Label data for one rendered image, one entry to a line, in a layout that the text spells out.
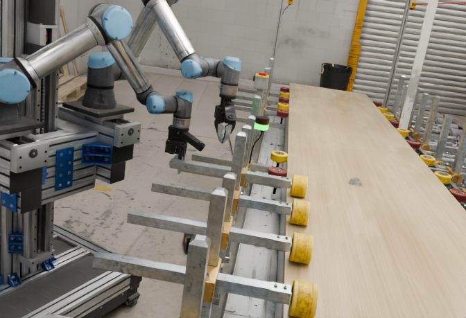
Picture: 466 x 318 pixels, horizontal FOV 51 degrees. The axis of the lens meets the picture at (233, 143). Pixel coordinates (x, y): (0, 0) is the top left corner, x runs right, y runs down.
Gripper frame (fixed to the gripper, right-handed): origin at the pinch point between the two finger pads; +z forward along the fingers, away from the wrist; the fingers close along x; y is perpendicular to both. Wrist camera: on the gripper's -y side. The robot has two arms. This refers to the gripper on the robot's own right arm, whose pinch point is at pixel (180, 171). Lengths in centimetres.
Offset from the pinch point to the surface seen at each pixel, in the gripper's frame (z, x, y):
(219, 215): -27, 98, -28
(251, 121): -26.6, -2.3, -27.2
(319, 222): -7, 46, -57
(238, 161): -25, 48, -27
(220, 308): 13, 75, -30
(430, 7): -87, -135, -123
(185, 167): -11.7, 26.4, -6.4
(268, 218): 20.5, -12.8, -41.5
